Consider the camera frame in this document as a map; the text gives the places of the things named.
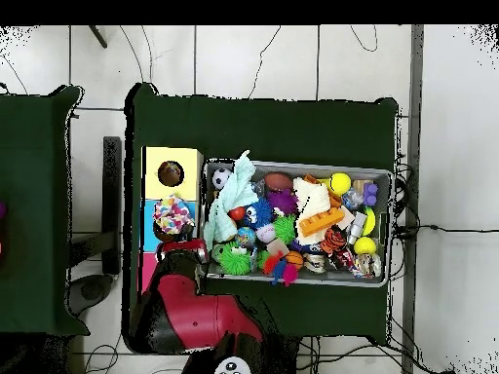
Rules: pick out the wooden box with three holes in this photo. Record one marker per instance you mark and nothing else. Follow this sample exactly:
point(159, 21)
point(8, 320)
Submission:
point(187, 156)

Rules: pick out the brown toy football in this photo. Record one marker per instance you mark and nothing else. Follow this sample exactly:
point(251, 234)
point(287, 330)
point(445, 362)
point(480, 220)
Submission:
point(278, 181)

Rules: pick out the colourful patterned cloth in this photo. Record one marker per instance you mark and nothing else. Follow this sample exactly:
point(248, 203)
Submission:
point(170, 168)

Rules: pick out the green spiky caterpillar toy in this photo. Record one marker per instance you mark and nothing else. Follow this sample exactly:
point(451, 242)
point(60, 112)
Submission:
point(284, 229)

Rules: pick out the small soccer ball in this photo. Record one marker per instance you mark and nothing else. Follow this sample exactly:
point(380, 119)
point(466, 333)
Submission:
point(221, 178)

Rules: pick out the mint green cloth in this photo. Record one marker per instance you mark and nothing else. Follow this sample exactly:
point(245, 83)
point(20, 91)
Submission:
point(234, 187)

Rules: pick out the black stand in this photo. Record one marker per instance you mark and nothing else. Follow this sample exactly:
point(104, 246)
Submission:
point(112, 194)

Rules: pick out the purple spiky toy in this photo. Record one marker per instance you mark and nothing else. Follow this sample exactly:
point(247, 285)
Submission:
point(282, 200)

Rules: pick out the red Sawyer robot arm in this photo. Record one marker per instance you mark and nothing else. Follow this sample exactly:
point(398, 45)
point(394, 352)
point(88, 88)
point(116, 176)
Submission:
point(195, 323)

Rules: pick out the orange toy brick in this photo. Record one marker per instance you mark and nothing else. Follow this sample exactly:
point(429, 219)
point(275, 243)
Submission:
point(319, 222)

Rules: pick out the smooth yellow ball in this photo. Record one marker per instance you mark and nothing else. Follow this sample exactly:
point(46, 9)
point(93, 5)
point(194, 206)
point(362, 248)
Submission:
point(365, 246)

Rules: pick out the green puffer ball with eyes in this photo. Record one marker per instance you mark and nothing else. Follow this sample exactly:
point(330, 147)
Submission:
point(234, 259)

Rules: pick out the multicolour spiky caterpillar toy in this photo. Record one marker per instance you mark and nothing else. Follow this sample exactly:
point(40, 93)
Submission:
point(280, 269)

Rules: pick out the yellow tennis ball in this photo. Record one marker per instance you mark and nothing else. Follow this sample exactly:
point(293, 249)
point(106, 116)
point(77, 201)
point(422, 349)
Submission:
point(340, 183)

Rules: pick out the shallow mesh bin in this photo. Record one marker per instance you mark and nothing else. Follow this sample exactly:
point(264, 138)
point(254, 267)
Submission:
point(343, 277)

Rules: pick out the dark green side tablecloth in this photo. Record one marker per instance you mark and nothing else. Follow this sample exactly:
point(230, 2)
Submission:
point(27, 194)

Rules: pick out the cream yellow cloth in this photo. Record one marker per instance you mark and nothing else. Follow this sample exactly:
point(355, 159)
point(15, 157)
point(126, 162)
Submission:
point(312, 194)

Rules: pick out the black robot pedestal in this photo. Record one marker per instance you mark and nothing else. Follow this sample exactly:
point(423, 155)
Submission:
point(284, 358)

